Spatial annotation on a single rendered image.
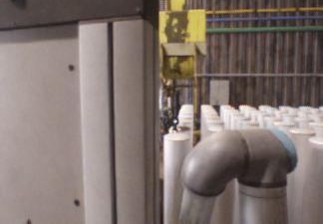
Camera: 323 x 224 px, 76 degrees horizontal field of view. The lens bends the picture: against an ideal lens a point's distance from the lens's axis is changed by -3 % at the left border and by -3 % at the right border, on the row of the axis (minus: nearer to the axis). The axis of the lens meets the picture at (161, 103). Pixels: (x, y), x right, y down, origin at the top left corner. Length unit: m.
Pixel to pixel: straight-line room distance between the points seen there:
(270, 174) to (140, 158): 0.37
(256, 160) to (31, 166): 0.43
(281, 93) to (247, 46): 1.62
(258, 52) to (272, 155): 6.16
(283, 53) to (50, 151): 6.71
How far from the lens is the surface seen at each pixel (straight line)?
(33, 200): 0.35
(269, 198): 0.56
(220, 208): 1.46
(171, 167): 1.36
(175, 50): 1.41
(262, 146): 0.53
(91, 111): 0.25
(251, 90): 6.54
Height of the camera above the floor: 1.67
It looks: 5 degrees down
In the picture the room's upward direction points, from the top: straight up
